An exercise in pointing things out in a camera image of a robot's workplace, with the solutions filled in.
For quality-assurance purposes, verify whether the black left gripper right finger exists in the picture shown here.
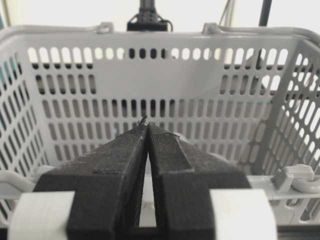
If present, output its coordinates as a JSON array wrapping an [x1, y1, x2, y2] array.
[[147, 123, 251, 240]]

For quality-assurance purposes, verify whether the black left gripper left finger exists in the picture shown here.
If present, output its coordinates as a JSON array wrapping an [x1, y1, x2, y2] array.
[[34, 123, 148, 240]]

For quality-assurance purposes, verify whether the grey plastic shopping basket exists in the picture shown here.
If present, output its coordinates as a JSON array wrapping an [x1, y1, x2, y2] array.
[[0, 21, 320, 228]]

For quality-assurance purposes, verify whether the black vertical pole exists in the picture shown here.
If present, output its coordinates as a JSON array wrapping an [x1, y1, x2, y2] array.
[[258, 0, 272, 27]]

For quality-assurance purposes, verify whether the black camera stand mount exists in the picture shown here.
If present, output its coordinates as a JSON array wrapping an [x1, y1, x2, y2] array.
[[126, 0, 174, 32]]

